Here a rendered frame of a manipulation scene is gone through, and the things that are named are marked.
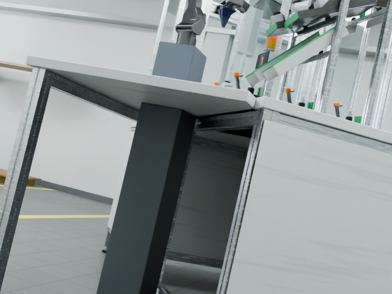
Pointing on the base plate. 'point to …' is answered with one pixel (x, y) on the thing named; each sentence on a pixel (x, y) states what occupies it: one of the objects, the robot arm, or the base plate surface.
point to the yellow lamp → (270, 44)
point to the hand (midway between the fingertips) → (225, 18)
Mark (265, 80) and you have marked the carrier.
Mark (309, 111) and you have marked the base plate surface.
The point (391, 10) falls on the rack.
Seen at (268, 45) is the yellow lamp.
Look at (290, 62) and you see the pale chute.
